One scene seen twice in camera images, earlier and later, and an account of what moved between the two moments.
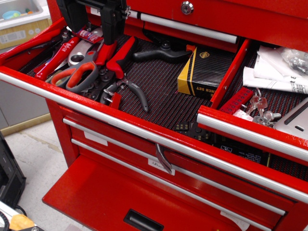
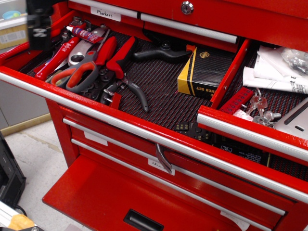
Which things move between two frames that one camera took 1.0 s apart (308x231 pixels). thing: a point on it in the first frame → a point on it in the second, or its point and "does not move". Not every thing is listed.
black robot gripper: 113,13 → 39,23
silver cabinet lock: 187,7 does not move
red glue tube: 88,36 does not move
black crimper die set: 193,129 does not move
